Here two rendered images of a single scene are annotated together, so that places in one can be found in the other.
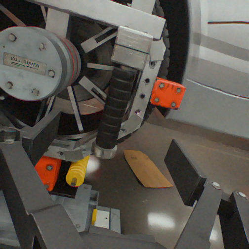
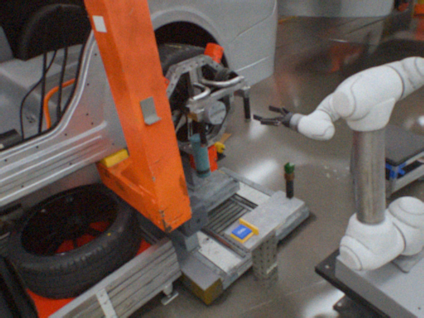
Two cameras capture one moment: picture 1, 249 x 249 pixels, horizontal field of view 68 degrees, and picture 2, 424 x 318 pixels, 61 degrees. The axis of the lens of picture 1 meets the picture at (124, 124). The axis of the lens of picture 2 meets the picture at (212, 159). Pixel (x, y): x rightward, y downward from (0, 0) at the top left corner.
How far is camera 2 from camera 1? 1.83 m
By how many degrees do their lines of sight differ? 29
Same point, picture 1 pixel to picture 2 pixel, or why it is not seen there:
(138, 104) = (231, 100)
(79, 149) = (219, 133)
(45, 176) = (213, 154)
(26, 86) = (219, 118)
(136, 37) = (247, 89)
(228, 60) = (242, 52)
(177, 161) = (272, 108)
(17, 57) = (215, 111)
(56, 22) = (197, 92)
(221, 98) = (247, 69)
